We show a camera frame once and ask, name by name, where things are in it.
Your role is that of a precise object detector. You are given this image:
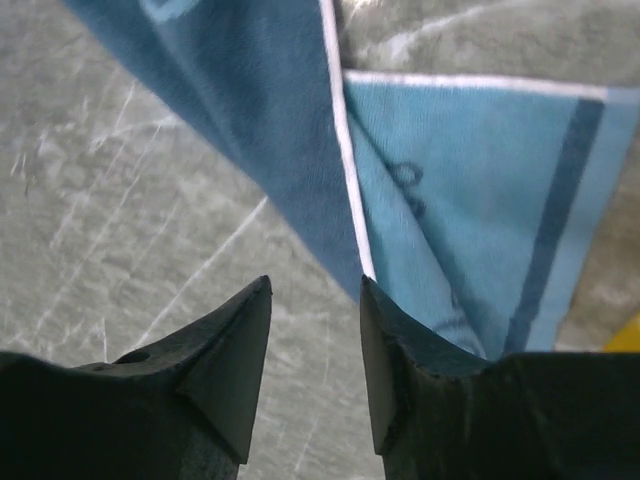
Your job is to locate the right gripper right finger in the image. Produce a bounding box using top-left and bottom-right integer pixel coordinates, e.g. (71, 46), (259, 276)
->
(359, 276), (489, 456)

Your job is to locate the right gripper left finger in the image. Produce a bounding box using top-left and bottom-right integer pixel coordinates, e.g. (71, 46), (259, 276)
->
(74, 276), (272, 465)

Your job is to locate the blue towel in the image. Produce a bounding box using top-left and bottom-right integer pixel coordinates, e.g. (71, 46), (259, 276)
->
(69, 1), (639, 360)

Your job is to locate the yellow plastic bin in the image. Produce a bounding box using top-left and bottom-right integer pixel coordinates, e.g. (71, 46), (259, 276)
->
(603, 314), (640, 353)

